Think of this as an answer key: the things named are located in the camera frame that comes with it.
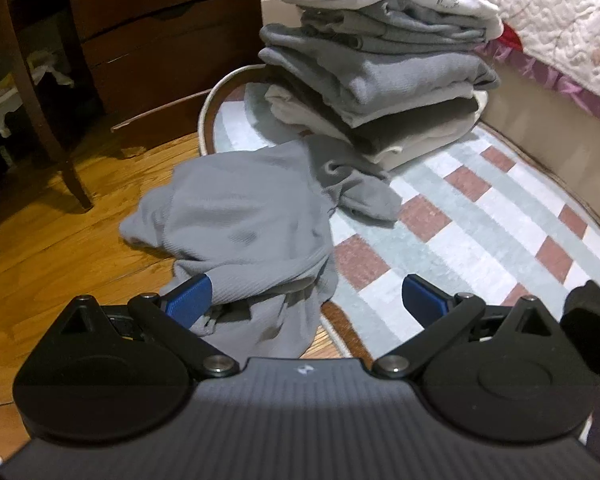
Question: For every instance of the white quilted printed bedspread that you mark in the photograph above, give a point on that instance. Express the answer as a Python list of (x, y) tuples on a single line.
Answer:
[(555, 15)]

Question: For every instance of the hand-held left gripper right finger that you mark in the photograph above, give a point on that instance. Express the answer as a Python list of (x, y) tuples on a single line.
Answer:
[(422, 300)]

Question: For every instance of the dark wooden chair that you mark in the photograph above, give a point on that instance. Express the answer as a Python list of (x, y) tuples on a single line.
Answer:
[(35, 110)]

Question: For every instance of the dark wooden dresser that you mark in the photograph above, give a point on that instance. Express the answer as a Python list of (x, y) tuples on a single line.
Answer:
[(155, 35)]

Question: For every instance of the white crumpled cloth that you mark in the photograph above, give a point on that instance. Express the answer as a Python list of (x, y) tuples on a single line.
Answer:
[(10, 100)]

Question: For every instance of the checkered rug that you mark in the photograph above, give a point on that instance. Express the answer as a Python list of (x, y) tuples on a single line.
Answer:
[(480, 220)]

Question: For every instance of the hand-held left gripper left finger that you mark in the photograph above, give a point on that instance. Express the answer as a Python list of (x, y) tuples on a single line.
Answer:
[(192, 297)]

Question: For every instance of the stack of folded clothes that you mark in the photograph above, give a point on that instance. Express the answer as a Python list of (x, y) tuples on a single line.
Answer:
[(380, 75)]

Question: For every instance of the grey knit sweater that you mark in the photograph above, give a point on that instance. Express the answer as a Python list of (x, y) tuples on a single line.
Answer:
[(240, 210)]

